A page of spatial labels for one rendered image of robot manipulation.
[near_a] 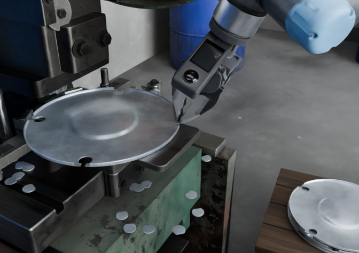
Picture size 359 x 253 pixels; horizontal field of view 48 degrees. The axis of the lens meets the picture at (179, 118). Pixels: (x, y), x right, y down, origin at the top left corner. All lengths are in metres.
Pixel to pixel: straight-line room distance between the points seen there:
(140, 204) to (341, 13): 0.49
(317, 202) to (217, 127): 1.15
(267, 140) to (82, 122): 1.56
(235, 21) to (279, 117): 1.86
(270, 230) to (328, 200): 0.20
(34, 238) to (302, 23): 0.51
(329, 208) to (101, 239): 0.72
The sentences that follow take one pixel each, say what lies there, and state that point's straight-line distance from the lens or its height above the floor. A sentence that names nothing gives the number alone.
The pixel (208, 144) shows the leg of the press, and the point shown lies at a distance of 0.96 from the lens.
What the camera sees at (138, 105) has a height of 0.78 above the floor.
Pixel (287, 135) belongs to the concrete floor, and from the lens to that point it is 2.29.
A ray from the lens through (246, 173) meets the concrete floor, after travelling 1.95.
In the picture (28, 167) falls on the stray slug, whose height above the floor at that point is 0.71.
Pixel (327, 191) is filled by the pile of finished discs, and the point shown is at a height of 0.38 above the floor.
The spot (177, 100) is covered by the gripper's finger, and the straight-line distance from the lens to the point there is 0.73.
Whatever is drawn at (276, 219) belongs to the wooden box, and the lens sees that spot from 1.21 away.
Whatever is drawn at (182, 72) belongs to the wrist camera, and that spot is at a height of 0.92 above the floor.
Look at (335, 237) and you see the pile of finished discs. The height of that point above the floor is 0.38.
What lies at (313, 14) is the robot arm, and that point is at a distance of 0.53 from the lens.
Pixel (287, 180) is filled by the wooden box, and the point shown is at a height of 0.35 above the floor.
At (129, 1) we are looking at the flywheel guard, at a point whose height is 0.93.
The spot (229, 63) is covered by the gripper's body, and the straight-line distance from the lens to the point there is 0.70.
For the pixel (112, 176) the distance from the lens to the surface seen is 0.77.
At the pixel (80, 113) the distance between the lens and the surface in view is 0.80.
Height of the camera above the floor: 1.16
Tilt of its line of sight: 29 degrees down
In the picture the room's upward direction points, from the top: straight up
